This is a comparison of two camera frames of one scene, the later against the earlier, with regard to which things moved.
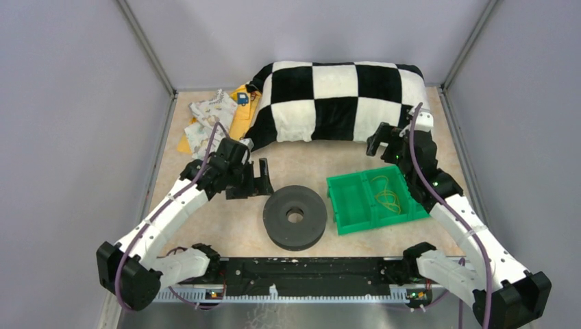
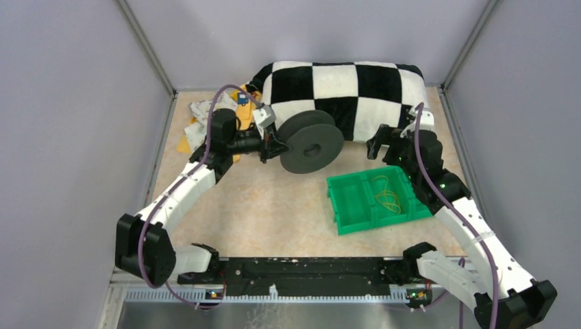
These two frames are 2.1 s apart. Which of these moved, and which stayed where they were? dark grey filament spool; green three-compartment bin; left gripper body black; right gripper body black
Moved: dark grey filament spool; left gripper body black
Stayed: right gripper body black; green three-compartment bin
